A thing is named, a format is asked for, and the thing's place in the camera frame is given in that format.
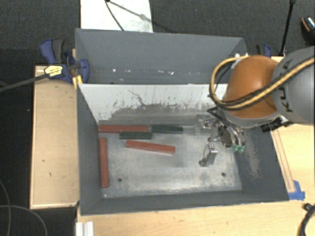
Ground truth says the red-brown flat block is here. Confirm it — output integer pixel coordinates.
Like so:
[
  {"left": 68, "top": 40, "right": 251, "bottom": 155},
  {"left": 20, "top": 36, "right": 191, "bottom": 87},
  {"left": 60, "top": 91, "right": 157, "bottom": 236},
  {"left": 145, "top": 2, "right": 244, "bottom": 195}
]
[
  {"left": 98, "top": 137, "right": 110, "bottom": 189},
  {"left": 125, "top": 139, "right": 176, "bottom": 155},
  {"left": 98, "top": 124, "right": 149, "bottom": 134}
]

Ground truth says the grey metal bin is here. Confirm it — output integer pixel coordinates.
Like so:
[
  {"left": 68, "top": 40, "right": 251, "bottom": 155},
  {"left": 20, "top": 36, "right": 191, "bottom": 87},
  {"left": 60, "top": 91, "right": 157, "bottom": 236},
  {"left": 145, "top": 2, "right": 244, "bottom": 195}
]
[{"left": 74, "top": 28, "right": 290, "bottom": 216}]

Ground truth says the pale wood board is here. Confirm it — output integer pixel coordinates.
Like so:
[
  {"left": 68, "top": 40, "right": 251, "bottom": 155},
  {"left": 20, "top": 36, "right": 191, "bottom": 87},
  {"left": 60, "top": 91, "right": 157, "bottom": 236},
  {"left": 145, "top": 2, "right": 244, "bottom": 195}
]
[{"left": 29, "top": 65, "right": 81, "bottom": 210}]

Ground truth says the black cylinder on white bracket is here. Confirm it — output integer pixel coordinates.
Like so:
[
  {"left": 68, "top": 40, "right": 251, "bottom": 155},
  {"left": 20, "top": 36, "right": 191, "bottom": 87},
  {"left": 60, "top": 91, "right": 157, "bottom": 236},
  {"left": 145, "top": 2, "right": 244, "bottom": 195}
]
[{"left": 260, "top": 116, "right": 294, "bottom": 133}]

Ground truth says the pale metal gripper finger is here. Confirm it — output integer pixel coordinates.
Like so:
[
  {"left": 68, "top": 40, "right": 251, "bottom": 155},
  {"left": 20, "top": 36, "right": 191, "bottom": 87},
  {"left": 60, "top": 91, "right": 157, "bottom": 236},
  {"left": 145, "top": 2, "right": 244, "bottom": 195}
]
[
  {"left": 195, "top": 114, "right": 214, "bottom": 134},
  {"left": 198, "top": 143, "right": 219, "bottom": 167}
]

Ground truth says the dark green flat block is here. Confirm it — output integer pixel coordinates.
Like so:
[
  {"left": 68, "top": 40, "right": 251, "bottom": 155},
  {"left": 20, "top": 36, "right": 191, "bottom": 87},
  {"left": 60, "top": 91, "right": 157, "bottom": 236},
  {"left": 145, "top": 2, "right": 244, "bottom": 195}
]
[
  {"left": 119, "top": 131, "right": 153, "bottom": 140},
  {"left": 151, "top": 124, "right": 185, "bottom": 135}
]

